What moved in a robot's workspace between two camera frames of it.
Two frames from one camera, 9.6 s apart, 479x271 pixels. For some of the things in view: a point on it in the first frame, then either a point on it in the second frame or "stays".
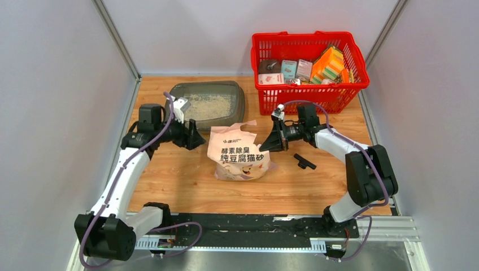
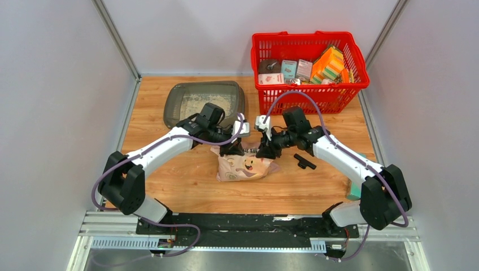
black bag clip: x=304 y=162 stays
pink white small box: x=271 y=78 stays
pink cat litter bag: x=234 y=155 stays
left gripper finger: x=195 y=139 → x=234 y=148
